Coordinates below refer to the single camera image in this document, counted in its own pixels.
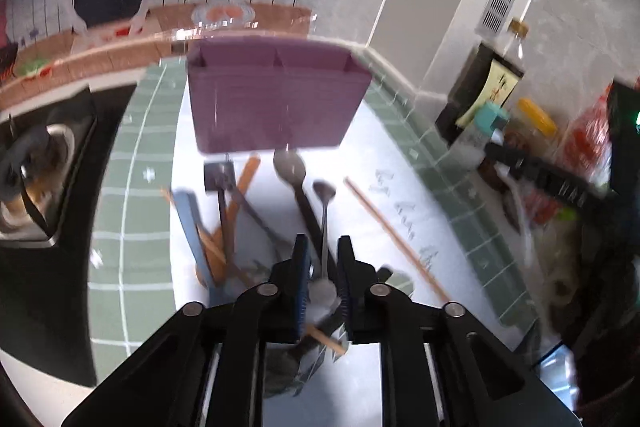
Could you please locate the small spoon white ball end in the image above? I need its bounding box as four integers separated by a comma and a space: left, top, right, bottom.
306, 180, 337, 324

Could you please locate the brown wooden spoon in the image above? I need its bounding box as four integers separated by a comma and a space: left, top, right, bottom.
205, 155, 260, 273

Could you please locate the large steel spoon black handle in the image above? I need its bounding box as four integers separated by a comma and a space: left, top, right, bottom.
273, 150, 322, 265

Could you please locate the black shovel shaped spoon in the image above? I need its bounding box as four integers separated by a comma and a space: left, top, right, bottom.
204, 159, 234, 285

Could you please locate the light blue plastic spoon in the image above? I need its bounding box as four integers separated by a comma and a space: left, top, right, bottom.
171, 190, 227, 307

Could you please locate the orange capped plastic bottle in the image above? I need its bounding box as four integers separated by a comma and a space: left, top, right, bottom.
552, 80, 639, 196

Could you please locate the chili jar yellow lid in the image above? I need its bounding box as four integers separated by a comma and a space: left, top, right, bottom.
479, 96, 559, 208

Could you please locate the salt shaker teal cap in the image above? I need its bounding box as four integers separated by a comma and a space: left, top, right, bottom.
456, 100, 511, 178

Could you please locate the green checkered table mat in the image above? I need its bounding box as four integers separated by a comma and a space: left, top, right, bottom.
86, 56, 544, 383

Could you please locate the soy sauce bottle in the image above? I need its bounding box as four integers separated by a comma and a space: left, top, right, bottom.
435, 18, 529, 146

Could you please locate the purple plastic utensil holder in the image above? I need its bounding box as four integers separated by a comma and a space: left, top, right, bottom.
186, 36, 372, 155

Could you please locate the black gas stove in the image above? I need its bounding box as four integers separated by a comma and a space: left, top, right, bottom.
1, 84, 136, 387

